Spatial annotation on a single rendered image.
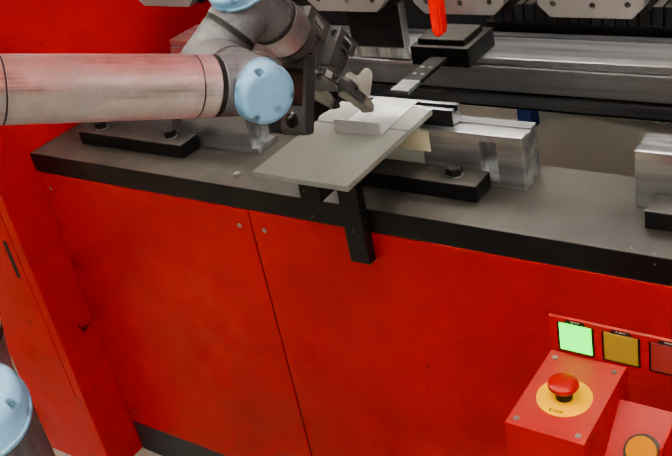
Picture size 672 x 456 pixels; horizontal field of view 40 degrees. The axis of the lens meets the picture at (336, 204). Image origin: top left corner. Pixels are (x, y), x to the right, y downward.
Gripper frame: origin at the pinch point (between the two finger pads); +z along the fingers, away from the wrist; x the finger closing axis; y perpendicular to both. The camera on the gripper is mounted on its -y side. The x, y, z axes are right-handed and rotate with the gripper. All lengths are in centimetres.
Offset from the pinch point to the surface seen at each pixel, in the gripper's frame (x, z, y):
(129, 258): 64, 30, -28
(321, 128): 7.6, 4.5, -2.1
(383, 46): 0.3, 3.7, 13.1
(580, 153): 34, 196, 70
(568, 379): -43, 4, -32
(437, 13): -14.6, -7.6, 13.3
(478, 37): -4.1, 25.7, 26.9
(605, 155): 25, 196, 70
